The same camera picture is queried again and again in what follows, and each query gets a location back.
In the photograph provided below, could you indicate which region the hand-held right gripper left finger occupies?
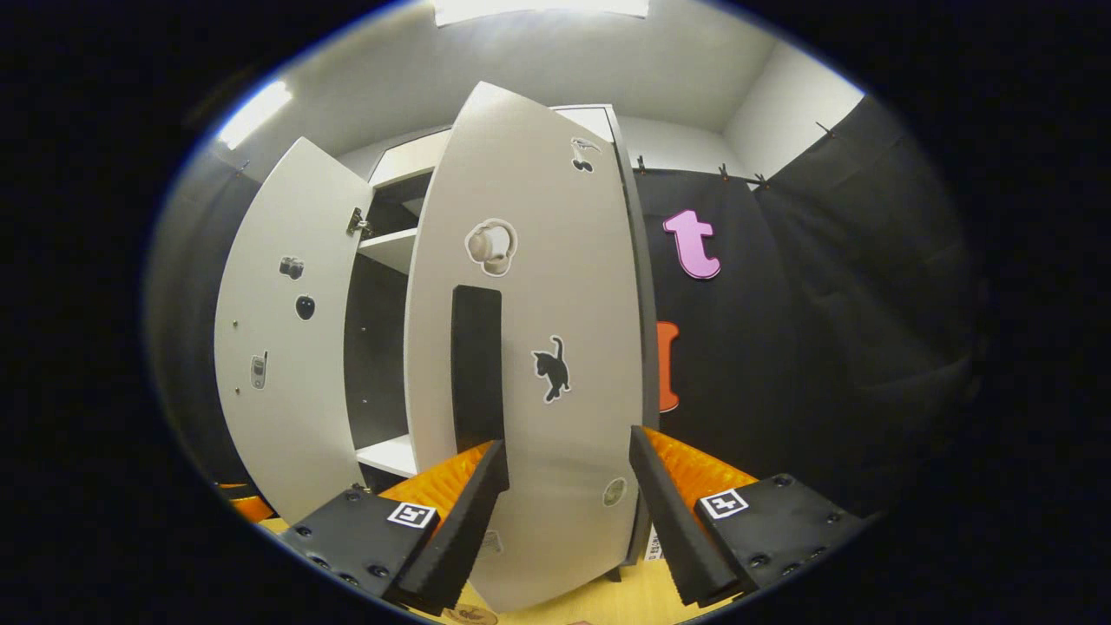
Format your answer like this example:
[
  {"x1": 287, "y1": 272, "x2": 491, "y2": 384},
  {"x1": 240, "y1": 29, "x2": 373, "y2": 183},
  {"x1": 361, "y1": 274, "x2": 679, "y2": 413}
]
[{"x1": 276, "y1": 438, "x2": 511, "y2": 617}]

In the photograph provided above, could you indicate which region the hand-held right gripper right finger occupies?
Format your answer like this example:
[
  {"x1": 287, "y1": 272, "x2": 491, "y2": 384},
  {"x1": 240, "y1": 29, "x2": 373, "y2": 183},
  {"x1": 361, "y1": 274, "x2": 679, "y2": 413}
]
[{"x1": 628, "y1": 425, "x2": 869, "y2": 609}]

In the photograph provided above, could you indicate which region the white cabinet door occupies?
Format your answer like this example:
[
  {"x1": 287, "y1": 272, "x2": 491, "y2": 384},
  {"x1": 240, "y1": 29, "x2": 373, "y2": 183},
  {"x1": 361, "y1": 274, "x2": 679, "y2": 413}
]
[
  {"x1": 404, "y1": 81, "x2": 648, "y2": 613},
  {"x1": 214, "y1": 136, "x2": 374, "y2": 524}
]

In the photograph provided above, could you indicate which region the white cabinet shelf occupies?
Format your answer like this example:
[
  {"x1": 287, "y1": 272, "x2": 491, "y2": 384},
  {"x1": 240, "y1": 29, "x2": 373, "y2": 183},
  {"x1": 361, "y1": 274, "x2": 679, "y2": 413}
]
[
  {"x1": 356, "y1": 434, "x2": 417, "y2": 478},
  {"x1": 358, "y1": 227, "x2": 419, "y2": 276}
]

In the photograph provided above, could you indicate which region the white storage cabinet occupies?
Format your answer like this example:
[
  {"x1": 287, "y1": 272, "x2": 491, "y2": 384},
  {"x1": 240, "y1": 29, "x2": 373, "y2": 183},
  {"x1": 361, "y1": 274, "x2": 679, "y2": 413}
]
[{"x1": 343, "y1": 102, "x2": 665, "y2": 582}]

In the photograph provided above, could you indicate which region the small ceiling light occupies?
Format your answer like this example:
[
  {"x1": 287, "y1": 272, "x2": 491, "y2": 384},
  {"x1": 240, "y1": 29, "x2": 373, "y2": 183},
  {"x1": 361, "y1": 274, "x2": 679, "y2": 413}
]
[{"x1": 217, "y1": 81, "x2": 293, "y2": 150}]

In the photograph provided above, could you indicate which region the long ceiling light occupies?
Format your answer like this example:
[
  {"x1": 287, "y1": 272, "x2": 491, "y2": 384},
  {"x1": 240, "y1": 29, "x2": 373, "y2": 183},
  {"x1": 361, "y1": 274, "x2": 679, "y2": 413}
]
[{"x1": 434, "y1": 0, "x2": 650, "y2": 25}]

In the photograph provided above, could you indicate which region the black door handle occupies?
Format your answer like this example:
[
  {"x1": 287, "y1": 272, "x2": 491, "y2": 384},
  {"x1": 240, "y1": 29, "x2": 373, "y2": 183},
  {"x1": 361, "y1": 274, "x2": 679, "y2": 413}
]
[{"x1": 450, "y1": 285, "x2": 505, "y2": 454}]

